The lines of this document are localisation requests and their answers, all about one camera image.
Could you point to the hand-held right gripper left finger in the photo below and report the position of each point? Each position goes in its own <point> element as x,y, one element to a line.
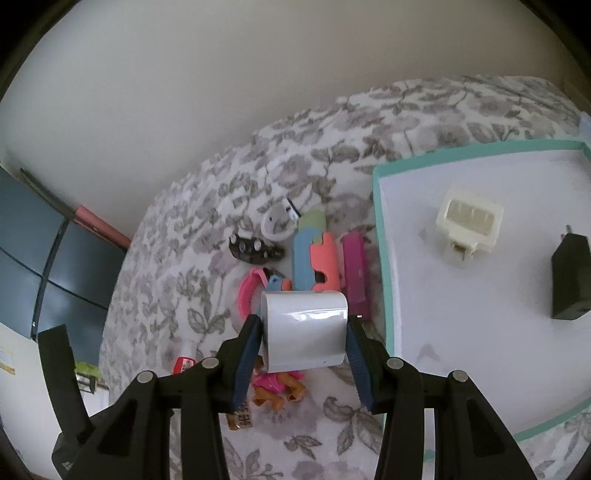
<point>244,364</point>

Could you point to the pink orange toy figure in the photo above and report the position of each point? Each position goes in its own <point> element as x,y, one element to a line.
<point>277,385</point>

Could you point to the grey floral blanket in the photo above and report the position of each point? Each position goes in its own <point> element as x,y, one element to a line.
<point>207,207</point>

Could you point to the black toy car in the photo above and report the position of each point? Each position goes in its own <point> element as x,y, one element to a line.
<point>254,249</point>

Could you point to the black power adapter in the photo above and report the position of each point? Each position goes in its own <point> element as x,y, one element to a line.
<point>570,277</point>

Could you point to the small brown patterned tile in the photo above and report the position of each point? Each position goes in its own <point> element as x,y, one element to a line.
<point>240,417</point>

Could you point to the magenta stapler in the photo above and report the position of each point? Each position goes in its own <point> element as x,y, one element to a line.
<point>355,272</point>

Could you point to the reddish rod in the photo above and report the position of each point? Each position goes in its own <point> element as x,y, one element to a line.
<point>101,226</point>

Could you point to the small red item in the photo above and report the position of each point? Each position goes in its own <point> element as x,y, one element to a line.
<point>184,364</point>

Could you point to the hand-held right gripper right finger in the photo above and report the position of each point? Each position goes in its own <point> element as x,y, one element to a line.
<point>358,364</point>

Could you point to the pink curved plastic piece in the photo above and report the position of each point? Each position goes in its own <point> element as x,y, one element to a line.
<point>244,290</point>

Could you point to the coral foam piece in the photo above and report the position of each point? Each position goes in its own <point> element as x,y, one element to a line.
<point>325,258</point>

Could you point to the green foam piece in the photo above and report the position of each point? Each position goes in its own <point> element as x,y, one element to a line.
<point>311,219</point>

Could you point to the blue foam piece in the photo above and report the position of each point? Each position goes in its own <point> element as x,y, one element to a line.
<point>302,263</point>

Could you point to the white smart band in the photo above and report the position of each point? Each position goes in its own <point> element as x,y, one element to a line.
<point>268,228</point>

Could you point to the cream plug adapter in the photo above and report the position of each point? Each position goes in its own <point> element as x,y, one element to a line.
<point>471,217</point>

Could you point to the dark blue cabinet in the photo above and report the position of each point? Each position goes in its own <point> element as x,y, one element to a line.
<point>27,230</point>

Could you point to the white rectangular charger block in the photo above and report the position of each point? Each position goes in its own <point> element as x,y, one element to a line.
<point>302,330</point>

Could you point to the small blue toy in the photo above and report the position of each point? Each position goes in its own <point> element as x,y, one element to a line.
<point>277,281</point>

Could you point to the green item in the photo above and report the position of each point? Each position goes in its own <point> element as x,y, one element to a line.
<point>85,369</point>

